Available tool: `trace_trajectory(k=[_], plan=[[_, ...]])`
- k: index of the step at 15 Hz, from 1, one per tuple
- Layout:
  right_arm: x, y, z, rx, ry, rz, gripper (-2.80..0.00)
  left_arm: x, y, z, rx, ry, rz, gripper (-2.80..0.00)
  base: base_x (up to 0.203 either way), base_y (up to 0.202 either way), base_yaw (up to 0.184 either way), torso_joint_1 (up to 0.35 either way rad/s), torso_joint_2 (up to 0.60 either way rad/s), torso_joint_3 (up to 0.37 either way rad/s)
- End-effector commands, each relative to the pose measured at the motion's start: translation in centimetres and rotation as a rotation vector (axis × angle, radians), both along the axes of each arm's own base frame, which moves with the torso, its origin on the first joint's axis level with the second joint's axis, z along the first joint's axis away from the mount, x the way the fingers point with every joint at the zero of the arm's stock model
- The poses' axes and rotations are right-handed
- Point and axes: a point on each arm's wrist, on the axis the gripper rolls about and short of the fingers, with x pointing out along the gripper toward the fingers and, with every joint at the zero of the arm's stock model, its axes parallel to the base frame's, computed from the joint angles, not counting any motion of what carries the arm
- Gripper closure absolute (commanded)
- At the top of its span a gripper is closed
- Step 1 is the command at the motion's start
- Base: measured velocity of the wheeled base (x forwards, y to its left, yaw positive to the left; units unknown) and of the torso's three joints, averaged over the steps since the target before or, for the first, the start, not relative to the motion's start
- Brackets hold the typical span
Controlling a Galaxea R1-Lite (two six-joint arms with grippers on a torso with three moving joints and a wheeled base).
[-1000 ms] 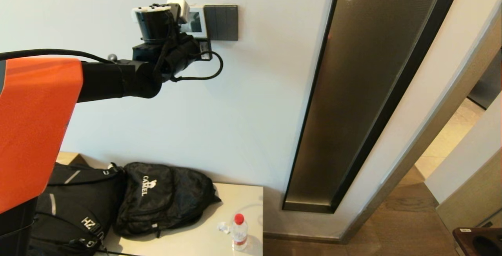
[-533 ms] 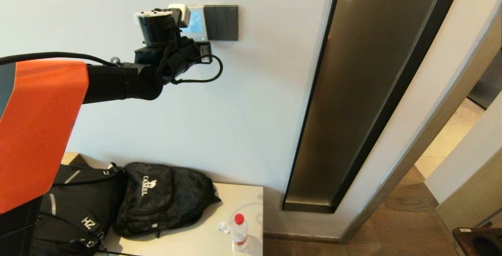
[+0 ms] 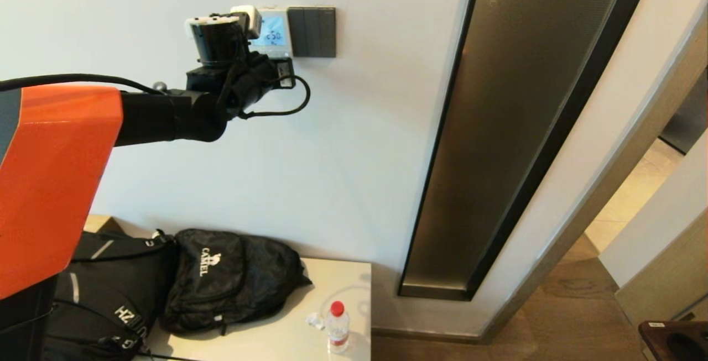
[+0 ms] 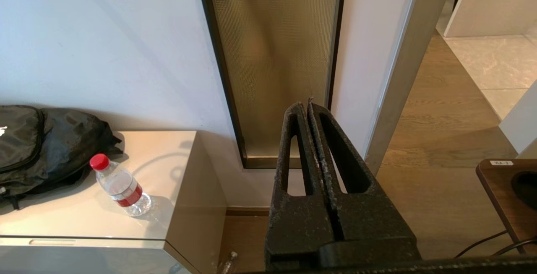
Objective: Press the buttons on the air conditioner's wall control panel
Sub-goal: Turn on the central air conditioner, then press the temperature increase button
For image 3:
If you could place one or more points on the beige door frame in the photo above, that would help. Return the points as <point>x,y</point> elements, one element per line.
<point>605,184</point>

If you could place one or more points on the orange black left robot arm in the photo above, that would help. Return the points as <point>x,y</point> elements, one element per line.
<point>55,173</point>

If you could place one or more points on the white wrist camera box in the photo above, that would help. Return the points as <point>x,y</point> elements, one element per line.
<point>252,18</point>

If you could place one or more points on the white wall thermostat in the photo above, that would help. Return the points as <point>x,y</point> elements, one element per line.
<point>272,32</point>

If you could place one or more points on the black Camel logo backpack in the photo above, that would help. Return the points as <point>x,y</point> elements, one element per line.
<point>232,278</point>

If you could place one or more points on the dark grey wall switch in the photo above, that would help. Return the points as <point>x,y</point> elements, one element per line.
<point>312,32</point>

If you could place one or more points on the clear red-capped water bottle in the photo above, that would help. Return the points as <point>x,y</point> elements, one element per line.
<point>337,330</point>

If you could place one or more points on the light wood door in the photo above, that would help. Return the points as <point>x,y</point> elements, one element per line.
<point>669,278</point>

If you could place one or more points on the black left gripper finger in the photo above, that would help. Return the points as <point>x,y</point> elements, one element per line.
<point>281,73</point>

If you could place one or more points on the large black grey-striped backpack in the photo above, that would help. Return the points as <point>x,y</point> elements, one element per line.
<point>105,289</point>

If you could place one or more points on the crumpled white paper scrap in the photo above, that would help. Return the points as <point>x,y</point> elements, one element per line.
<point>316,321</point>

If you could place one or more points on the white low cabinet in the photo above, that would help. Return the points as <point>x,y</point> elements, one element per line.
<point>332,278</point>

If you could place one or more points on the light wood desk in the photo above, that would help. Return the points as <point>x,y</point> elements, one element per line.
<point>99,223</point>

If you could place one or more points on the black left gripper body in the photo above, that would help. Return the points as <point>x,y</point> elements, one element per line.
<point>249,82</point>

